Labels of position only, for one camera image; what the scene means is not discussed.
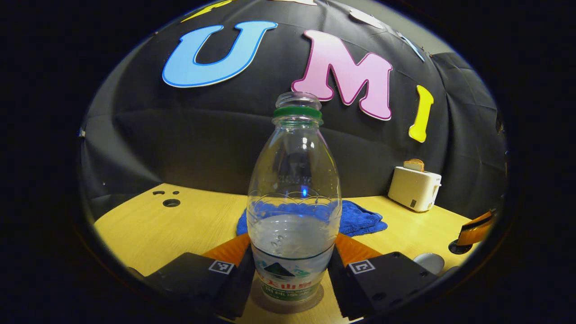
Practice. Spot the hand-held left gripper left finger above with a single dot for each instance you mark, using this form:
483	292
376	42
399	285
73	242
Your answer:
240	288

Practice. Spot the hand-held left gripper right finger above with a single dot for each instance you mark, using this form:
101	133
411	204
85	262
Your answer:
344	288

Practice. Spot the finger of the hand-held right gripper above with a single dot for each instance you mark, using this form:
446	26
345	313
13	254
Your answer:
477	231

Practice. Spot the white teacup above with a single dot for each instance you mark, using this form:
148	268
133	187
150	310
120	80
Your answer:
429	263

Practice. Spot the clear plastic water bottle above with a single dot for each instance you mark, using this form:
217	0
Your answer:
292	234

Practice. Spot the blue towel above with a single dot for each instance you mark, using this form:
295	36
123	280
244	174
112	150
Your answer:
360	220

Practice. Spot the white toaster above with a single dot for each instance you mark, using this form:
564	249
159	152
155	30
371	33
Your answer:
414	189

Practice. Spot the toast slice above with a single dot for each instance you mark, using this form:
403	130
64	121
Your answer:
415	165

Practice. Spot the black backdrop cloth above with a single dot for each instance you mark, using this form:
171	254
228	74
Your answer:
202	144

